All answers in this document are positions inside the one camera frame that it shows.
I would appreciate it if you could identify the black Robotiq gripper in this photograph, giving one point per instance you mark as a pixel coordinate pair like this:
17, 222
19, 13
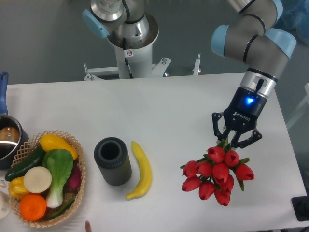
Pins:
240, 116

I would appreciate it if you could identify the red tulip bouquet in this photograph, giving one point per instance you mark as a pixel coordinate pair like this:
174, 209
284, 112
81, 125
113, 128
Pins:
216, 173

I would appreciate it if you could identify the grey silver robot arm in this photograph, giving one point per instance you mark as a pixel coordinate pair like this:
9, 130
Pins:
254, 41

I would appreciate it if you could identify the dark grey ribbed vase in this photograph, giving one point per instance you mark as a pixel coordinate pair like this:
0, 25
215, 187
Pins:
112, 158

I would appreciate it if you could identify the fingertip at bottom edge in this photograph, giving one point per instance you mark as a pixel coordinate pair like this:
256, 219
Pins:
87, 226

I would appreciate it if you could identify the yellow banana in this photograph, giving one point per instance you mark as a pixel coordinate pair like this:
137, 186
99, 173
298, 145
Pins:
145, 180

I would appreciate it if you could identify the black device at edge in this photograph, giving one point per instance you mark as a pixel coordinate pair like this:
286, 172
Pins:
301, 207

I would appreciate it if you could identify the blue plastic bag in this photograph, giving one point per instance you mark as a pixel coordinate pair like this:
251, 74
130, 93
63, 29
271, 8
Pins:
295, 16

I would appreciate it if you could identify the purple sweet potato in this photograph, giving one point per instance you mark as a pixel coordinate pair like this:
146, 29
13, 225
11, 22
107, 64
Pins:
74, 180

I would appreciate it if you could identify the green bok choy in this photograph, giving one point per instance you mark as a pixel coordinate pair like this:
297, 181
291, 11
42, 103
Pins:
59, 162

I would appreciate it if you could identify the green chili pepper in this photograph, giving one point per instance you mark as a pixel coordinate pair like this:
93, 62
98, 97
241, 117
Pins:
61, 210

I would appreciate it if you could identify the yellow squash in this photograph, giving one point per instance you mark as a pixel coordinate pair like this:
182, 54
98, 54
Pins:
49, 142

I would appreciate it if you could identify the green cucumber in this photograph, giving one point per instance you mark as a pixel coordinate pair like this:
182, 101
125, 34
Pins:
32, 160

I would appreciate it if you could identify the white round radish slice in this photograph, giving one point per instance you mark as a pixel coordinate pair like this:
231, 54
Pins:
37, 179

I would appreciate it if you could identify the woven wicker basket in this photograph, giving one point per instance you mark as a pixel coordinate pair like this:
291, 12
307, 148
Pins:
71, 197

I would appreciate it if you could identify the orange fruit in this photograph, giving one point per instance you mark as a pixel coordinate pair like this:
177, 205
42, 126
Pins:
32, 207

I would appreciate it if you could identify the yellow bell pepper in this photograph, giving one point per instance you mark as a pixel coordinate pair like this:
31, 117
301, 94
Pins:
17, 188

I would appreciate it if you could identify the garlic clove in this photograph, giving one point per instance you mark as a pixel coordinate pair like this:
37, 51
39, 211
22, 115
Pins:
2, 184

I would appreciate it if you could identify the white round object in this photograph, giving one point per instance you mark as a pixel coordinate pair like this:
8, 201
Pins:
4, 205

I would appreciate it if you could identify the white frame at right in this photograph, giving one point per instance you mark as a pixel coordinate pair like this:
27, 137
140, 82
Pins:
300, 109

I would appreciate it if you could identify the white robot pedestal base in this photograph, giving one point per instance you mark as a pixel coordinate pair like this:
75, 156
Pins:
133, 46

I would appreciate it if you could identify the blue saucepan with handle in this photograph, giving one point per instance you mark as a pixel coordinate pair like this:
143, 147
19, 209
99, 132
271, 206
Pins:
12, 135

